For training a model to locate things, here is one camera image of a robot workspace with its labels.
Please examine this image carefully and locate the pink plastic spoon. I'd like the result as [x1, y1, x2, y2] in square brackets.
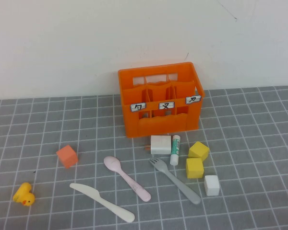
[103, 156, 152, 203]

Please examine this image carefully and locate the grey plastic fork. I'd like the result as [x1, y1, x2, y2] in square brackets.
[148, 157, 202, 205]

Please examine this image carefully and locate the white plastic knife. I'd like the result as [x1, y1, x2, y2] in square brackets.
[69, 183, 136, 223]

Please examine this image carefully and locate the orange plastic cutlery holder crate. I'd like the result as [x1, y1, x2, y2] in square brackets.
[117, 61, 205, 139]

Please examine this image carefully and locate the white charger plug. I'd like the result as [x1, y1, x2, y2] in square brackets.
[144, 135, 172, 155]

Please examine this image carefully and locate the white green lip balm tube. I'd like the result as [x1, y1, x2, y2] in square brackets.
[169, 135, 181, 166]

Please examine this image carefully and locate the yellow foam cube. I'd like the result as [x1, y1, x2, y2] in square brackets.
[185, 157, 205, 179]
[188, 141, 210, 161]

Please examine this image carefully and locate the orange foam cube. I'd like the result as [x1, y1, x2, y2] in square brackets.
[56, 144, 79, 169]

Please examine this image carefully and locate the white foam cube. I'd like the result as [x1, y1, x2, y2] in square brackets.
[204, 175, 220, 197]

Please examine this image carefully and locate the yellow rubber duck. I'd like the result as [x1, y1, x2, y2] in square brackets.
[12, 182, 36, 207]

